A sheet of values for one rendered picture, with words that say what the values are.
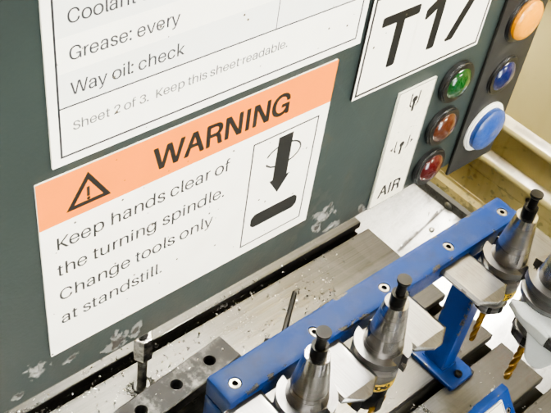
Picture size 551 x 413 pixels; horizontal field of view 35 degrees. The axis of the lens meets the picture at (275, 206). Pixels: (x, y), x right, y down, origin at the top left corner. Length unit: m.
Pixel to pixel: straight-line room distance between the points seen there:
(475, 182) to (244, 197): 1.22
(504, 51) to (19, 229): 0.31
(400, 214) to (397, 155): 1.17
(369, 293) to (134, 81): 0.68
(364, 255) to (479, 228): 0.41
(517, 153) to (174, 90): 1.22
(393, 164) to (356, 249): 0.98
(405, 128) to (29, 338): 0.23
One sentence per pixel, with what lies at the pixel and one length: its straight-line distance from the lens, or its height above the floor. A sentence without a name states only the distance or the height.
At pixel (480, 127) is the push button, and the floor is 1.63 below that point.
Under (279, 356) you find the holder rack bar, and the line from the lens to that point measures 0.90.
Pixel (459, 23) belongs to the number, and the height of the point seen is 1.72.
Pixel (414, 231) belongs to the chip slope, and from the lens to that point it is 1.65.
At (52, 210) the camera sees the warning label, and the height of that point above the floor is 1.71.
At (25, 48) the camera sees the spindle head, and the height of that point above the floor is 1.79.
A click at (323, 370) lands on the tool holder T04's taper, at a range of 0.83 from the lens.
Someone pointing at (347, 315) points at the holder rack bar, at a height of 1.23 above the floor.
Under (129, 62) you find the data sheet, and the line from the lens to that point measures 0.32.
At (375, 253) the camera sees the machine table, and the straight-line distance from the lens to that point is 1.48.
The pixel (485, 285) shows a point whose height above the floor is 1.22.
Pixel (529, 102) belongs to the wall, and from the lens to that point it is 1.48.
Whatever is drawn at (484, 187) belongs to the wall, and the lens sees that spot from 1.61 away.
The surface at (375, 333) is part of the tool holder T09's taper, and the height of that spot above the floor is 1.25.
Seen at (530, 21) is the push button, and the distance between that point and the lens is 0.52.
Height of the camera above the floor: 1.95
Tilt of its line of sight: 44 degrees down
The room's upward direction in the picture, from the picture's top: 10 degrees clockwise
